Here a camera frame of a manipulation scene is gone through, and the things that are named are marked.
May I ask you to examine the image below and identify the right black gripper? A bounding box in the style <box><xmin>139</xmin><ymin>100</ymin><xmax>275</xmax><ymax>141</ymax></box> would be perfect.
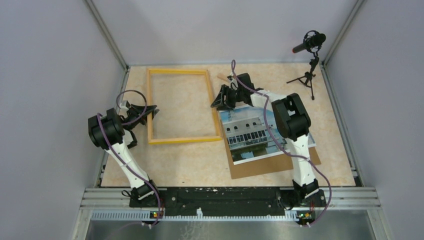
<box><xmin>210</xmin><ymin>85</ymin><xmax>244</xmax><ymax>112</ymax></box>

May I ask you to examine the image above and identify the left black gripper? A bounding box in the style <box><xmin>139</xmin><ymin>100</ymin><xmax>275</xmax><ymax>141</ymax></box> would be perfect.
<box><xmin>123</xmin><ymin>103</ymin><xmax>159</xmax><ymax>131</ymax></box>

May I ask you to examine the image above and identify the yellow wooden picture frame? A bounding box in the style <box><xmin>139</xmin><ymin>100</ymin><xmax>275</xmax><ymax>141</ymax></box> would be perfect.
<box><xmin>146</xmin><ymin>67</ymin><xmax>223</xmax><ymax>145</ymax></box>

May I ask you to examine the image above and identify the building photo print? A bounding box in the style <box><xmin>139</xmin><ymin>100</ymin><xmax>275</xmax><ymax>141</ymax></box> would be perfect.
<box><xmin>218</xmin><ymin>105</ymin><xmax>317</xmax><ymax>166</ymax></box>

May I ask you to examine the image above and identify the brown cardboard backing board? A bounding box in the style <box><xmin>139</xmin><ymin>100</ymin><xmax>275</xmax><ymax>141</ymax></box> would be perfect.
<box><xmin>228</xmin><ymin>145</ymin><xmax>322</xmax><ymax>180</ymax></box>

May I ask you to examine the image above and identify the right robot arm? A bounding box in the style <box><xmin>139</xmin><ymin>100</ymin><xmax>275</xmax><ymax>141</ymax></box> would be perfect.
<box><xmin>211</xmin><ymin>73</ymin><xmax>320</xmax><ymax>206</ymax></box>

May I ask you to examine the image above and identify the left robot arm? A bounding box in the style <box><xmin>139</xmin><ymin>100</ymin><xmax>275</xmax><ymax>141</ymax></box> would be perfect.
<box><xmin>87</xmin><ymin>108</ymin><xmax>162</xmax><ymax>208</ymax></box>

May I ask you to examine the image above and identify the light wooden block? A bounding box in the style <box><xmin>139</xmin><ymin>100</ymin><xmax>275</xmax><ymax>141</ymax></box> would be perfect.
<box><xmin>217</xmin><ymin>73</ymin><xmax>230</xmax><ymax>82</ymax></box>

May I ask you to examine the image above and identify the black tripod microphone stand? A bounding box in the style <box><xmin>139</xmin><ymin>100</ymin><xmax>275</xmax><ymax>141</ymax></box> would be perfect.
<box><xmin>286</xmin><ymin>51</ymin><xmax>320</xmax><ymax>101</ymax></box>

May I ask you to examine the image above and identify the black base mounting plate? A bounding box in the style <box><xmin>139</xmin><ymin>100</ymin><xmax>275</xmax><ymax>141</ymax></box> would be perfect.
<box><xmin>133</xmin><ymin>187</ymin><xmax>327</xmax><ymax>217</ymax></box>

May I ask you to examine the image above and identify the black microphone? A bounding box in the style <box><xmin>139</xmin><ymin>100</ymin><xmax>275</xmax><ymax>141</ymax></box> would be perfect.
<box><xmin>292</xmin><ymin>30</ymin><xmax>327</xmax><ymax>54</ymax></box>

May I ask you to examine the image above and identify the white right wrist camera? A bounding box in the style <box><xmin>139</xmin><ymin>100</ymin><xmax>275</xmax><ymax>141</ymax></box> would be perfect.
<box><xmin>226</xmin><ymin>75</ymin><xmax>238</xmax><ymax>90</ymax></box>

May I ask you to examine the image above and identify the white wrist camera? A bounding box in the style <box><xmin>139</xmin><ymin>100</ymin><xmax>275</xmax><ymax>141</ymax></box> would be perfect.
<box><xmin>118</xmin><ymin>100</ymin><xmax>131</xmax><ymax>111</ymax></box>
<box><xmin>226</xmin><ymin>75</ymin><xmax>238</xmax><ymax>90</ymax></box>

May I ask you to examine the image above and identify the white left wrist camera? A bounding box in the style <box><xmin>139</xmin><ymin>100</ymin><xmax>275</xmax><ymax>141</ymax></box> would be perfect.
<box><xmin>118</xmin><ymin>100</ymin><xmax>131</xmax><ymax>111</ymax></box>

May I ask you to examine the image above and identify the white toothed cable duct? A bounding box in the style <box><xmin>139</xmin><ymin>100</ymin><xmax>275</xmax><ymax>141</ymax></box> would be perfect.
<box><xmin>91</xmin><ymin>209</ymin><xmax>299</xmax><ymax>222</ymax></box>

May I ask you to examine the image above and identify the aluminium rail front frame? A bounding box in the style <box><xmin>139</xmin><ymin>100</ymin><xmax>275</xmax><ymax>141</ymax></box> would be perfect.
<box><xmin>72</xmin><ymin>186</ymin><xmax>392</xmax><ymax>240</ymax></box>

